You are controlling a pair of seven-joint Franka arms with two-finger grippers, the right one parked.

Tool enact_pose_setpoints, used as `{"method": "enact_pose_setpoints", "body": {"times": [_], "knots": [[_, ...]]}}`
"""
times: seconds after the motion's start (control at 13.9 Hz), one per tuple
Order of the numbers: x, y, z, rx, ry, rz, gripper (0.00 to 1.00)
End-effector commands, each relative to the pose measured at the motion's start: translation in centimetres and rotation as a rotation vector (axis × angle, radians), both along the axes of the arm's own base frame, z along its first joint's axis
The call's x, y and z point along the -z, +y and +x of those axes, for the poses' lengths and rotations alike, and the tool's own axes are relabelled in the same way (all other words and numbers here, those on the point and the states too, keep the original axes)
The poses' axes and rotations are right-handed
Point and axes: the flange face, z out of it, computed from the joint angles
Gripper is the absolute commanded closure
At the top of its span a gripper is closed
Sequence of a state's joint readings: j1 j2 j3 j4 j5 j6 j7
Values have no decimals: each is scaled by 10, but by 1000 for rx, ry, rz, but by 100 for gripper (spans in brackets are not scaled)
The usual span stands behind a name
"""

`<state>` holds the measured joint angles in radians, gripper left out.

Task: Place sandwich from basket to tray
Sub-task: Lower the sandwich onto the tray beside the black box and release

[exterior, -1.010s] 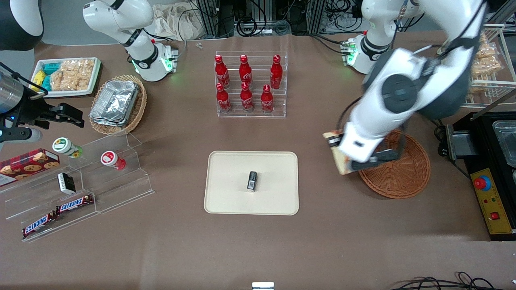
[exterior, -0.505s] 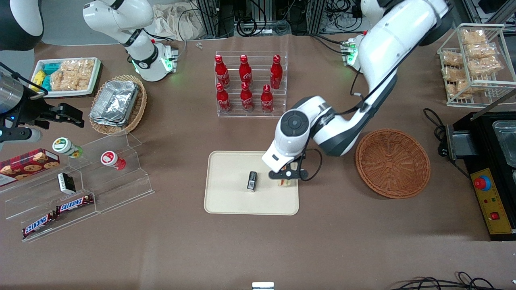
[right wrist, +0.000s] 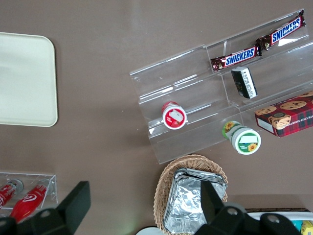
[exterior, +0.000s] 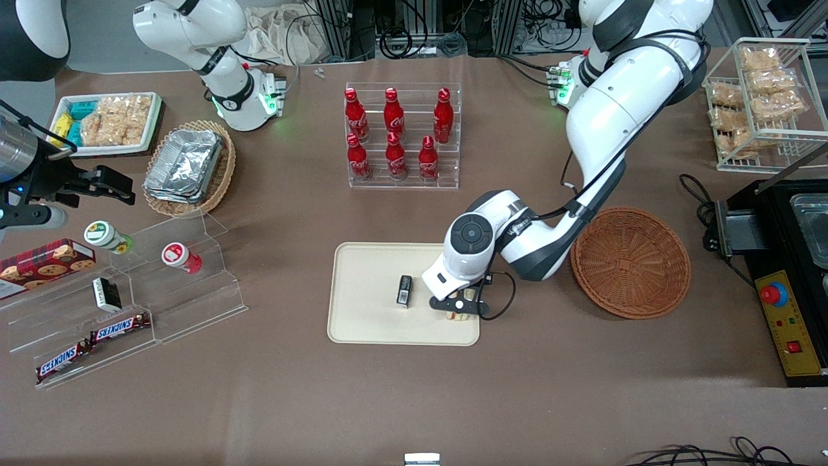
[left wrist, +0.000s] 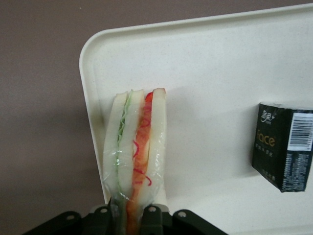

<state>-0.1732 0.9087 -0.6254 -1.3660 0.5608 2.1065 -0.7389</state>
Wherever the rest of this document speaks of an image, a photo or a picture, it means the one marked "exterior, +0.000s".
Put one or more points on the crumpled beige bag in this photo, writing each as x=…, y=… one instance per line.
x=278, y=35

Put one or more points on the green bottle sunflower lid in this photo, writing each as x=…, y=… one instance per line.
x=107, y=236

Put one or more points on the cream plastic tray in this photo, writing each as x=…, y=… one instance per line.
x=369, y=304

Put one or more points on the stacked aluminium foil trays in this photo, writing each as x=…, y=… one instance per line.
x=184, y=165

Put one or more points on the teal snack packet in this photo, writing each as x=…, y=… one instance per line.
x=76, y=133
x=82, y=109

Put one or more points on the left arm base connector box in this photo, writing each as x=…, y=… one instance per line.
x=558, y=81

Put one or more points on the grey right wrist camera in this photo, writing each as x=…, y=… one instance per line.
x=35, y=217

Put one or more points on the clear acrylic stepped shelf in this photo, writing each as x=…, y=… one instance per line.
x=194, y=304

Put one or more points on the clear rice cracker bag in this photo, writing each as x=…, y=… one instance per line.
x=100, y=129
x=132, y=116

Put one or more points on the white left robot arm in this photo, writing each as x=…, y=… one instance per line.
x=614, y=110

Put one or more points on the round brown wicker basket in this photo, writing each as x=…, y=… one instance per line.
x=631, y=265

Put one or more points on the black and white small box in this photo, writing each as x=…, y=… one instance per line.
x=107, y=294

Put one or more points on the red cookie box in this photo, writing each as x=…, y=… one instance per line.
x=45, y=262

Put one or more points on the yellow emergency stop panel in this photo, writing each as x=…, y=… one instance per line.
x=792, y=323

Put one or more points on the triangular sandwich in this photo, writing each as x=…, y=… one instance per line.
x=459, y=317

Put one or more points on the brown Snickers bar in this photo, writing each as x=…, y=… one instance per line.
x=63, y=361
x=119, y=328

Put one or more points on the red cola bottle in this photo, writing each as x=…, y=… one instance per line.
x=428, y=162
x=443, y=116
x=393, y=115
x=396, y=158
x=358, y=160
x=355, y=116

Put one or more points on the oval light wicker basket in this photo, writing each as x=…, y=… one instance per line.
x=223, y=175

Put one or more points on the clear glass appliance tray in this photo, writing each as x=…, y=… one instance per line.
x=812, y=226

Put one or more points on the grey metal bar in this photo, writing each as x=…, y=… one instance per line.
x=792, y=169

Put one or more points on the white rectangular snack tray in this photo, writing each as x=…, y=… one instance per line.
x=110, y=150

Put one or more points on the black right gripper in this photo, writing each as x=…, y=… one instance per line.
x=50, y=176

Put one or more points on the black appliance box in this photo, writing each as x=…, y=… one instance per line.
x=776, y=220

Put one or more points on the yellow snack packet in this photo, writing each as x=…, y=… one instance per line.
x=61, y=126

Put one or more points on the clear acrylic bottle rack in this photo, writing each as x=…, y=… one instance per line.
x=414, y=184

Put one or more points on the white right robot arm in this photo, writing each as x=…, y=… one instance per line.
x=226, y=97

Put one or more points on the red bottle white lid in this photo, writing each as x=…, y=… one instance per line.
x=180, y=256

